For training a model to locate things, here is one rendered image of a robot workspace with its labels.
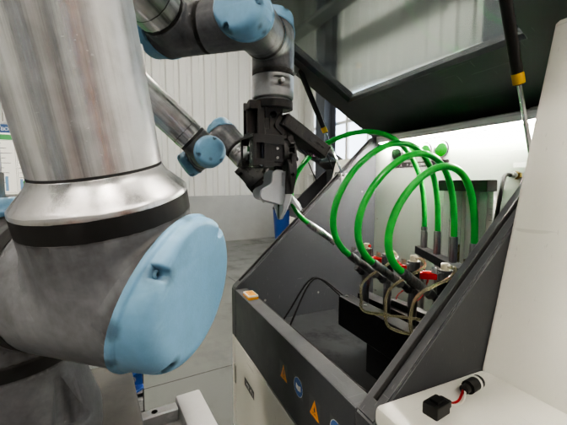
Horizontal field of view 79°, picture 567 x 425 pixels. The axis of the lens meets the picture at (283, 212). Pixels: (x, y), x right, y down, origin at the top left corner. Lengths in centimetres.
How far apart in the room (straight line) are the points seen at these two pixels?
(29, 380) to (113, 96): 25
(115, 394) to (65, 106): 35
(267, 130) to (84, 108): 43
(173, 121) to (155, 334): 67
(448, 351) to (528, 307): 14
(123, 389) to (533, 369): 56
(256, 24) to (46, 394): 48
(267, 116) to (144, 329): 47
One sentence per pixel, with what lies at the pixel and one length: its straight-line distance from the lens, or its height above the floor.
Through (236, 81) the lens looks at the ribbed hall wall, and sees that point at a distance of 798.
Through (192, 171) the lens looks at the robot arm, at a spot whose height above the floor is 131.
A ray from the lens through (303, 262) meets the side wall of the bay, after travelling 118.
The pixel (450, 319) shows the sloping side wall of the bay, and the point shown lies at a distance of 60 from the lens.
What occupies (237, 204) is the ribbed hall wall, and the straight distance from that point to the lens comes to 763.
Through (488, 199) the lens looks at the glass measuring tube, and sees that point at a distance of 100.
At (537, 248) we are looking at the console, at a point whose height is 118.
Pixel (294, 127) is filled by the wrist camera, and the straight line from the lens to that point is 63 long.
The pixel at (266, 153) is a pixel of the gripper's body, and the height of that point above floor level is 133.
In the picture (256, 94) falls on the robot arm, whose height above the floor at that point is 144.
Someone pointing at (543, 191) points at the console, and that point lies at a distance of 67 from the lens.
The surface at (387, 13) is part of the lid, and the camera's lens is 91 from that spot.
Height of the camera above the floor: 128
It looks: 5 degrees down
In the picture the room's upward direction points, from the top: straight up
